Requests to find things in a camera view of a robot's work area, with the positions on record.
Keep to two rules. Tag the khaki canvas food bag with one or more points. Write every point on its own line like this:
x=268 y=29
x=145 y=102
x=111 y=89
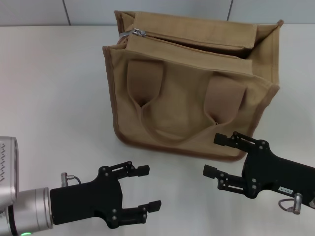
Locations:
x=184 y=110

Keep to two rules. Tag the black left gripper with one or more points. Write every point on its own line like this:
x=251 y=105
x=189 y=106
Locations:
x=81 y=201

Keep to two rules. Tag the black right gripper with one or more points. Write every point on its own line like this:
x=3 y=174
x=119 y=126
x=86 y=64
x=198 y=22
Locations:
x=270 y=172

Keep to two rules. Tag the silver metal zipper pull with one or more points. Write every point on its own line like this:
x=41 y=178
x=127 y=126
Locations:
x=137 y=31

